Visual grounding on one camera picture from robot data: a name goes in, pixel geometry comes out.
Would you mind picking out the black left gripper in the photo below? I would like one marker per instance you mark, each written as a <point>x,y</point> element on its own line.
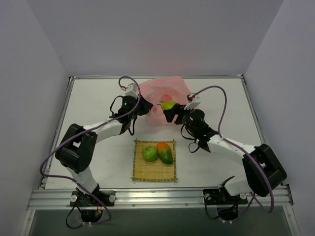
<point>142,106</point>

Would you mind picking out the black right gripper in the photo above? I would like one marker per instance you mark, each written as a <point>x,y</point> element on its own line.
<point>177,113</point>

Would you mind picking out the green fake pear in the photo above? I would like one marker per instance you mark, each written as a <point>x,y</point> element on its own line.
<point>167,105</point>

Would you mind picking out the pink plastic bag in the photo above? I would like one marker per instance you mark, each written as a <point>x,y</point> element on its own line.
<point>160,90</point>

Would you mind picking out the green orange fake mango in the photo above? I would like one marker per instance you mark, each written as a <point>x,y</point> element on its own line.
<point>165,153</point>

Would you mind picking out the green fake guava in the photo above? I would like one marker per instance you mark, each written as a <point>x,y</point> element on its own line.
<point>149,153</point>

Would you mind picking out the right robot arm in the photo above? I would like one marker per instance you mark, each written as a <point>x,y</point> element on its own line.
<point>263,170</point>

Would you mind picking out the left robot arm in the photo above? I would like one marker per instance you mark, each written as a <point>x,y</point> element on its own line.
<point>76,155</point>

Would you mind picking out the woven bamboo mat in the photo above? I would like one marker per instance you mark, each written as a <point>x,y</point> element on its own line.
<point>155,171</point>

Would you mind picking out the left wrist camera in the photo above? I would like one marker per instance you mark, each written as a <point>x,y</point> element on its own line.
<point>131,90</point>

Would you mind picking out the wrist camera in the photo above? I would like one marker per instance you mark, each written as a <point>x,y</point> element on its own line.
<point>193,101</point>
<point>131,90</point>

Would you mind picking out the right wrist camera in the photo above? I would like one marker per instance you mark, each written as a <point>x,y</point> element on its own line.
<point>193,101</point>

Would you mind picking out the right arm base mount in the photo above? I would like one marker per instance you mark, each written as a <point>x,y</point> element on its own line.
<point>227,206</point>

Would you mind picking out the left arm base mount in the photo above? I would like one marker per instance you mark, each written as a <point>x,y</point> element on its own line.
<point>92,210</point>

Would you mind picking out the aluminium table frame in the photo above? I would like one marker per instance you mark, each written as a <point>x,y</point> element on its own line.
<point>87,99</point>

